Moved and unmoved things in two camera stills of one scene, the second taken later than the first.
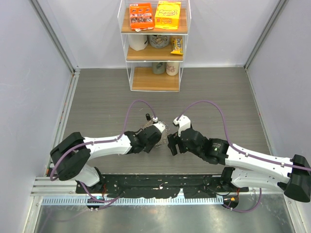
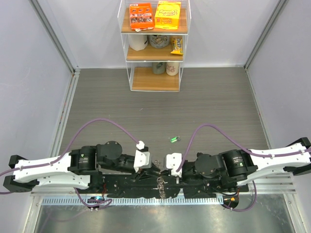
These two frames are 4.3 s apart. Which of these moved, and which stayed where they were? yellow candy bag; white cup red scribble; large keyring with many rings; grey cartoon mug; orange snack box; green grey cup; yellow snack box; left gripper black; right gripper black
Moved: large keyring with many rings; left gripper black; right gripper black
Stayed: yellow snack box; white cup red scribble; green grey cup; yellow candy bag; grey cartoon mug; orange snack box
